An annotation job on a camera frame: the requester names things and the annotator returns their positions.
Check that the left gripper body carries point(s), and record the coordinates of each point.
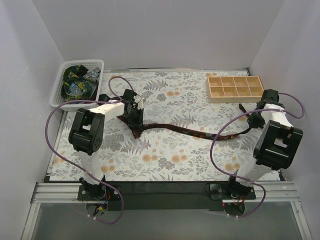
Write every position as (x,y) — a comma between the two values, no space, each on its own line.
(136,118)

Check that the white plastic basket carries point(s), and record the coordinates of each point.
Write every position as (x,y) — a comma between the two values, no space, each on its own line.
(56,99)

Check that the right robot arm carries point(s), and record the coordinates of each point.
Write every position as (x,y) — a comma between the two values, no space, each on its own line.
(275,149)

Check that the wooden compartment box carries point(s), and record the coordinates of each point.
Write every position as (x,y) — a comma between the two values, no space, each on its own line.
(234,89)

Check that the aluminium frame rail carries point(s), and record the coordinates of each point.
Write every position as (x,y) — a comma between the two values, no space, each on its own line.
(150,210)

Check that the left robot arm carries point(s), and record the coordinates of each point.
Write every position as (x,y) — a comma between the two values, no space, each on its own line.
(86,134)

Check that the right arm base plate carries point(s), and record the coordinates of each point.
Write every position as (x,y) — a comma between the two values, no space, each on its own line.
(223,191)

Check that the dark red patterned tie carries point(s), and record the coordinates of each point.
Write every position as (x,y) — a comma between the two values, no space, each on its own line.
(175,127)

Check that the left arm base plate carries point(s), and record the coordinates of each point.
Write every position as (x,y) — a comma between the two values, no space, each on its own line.
(97,193)

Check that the silver blue patterned tie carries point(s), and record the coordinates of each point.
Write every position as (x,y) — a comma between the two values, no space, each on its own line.
(92,81)

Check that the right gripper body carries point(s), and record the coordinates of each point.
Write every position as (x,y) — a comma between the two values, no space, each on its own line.
(253,121)

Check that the floral table mat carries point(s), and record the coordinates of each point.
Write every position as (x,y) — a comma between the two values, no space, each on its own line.
(180,99)

